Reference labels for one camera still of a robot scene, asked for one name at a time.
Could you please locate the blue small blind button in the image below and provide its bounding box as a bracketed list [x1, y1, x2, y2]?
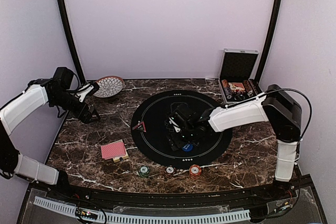
[182, 143, 193, 152]

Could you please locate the red poker chip stack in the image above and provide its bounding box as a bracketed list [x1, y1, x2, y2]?
[189, 164, 202, 177]

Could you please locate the brown poker chip stack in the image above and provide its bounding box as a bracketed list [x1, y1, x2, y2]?
[164, 166, 175, 177]

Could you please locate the green poker chip stack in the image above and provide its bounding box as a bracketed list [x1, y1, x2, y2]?
[138, 166, 150, 177]

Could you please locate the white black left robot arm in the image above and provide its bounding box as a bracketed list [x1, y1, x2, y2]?
[1, 78, 100, 186]

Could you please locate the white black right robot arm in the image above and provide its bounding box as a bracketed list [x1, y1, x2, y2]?
[169, 84, 302, 182]

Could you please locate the floral patterned ceramic bowl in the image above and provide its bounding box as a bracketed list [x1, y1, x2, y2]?
[93, 76, 124, 98]

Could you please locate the round black poker mat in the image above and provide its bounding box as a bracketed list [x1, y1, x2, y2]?
[131, 90, 233, 169]

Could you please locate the red playing card deck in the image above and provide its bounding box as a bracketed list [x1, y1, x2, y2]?
[101, 141, 126, 159]

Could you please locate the aluminium poker chip case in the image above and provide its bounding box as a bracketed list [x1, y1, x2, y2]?
[218, 48, 260, 104]

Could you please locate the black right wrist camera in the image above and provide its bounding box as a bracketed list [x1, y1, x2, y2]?
[169, 103, 198, 130]

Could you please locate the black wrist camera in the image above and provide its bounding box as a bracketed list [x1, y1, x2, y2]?
[169, 103, 198, 130]
[53, 67, 74, 90]

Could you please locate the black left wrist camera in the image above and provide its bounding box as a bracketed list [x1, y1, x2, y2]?
[53, 67, 74, 90]

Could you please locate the white slotted cable duct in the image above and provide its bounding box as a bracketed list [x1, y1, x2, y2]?
[33, 196, 251, 223]

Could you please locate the black front table rail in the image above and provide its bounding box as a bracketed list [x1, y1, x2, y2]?
[41, 179, 300, 209]

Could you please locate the left black frame post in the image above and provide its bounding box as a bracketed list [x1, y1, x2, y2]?
[57, 0, 86, 84]

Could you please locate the black frame post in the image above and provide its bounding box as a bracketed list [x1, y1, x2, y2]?
[57, 0, 86, 84]
[255, 0, 281, 84]

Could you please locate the right black frame post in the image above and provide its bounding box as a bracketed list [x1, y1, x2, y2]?
[255, 0, 281, 84]

